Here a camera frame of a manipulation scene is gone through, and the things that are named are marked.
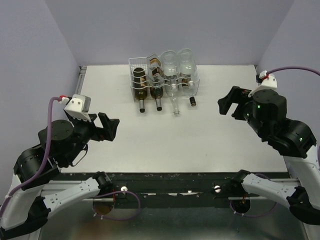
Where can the aluminium rail frame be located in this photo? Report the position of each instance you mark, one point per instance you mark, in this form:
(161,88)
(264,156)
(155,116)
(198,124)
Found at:
(200,140)

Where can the round clear bottle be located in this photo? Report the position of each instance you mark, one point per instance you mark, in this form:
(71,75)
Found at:
(187,66)
(170,67)

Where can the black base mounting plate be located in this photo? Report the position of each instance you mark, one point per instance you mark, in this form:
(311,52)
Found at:
(173,190)

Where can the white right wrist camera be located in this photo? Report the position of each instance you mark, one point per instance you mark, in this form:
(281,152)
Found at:
(265,81)

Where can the white wire wine rack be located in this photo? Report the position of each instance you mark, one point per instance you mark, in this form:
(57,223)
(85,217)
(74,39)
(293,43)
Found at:
(147,74)

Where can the clear square bottle brown label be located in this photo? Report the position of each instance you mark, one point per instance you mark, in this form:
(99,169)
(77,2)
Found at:
(186,82)

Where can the green wine bottle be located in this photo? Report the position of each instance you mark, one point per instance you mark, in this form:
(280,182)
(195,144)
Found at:
(140,87)

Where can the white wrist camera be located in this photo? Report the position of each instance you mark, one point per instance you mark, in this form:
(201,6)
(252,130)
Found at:
(265,81)
(77,106)

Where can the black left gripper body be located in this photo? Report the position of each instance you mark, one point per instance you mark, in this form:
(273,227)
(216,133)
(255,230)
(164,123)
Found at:
(85,131)

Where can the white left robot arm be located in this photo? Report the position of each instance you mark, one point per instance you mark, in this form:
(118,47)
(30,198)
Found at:
(27,210)

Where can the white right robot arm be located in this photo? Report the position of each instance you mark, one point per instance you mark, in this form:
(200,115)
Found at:
(296,143)

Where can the dark wine bottle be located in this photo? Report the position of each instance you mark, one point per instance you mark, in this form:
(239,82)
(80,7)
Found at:
(157,93)

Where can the small black bottle cap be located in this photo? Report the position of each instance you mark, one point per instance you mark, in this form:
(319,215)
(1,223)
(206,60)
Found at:
(192,101)

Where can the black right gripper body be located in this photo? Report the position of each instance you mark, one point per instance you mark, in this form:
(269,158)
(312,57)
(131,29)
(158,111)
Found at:
(243,111)

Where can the clear flask bottle black cap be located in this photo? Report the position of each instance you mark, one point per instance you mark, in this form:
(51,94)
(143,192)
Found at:
(155,72)

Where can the clear tall bottle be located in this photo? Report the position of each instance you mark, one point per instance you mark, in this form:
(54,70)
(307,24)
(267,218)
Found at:
(175,97)

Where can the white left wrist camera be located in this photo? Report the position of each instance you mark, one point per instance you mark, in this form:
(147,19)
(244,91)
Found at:
(77,106)

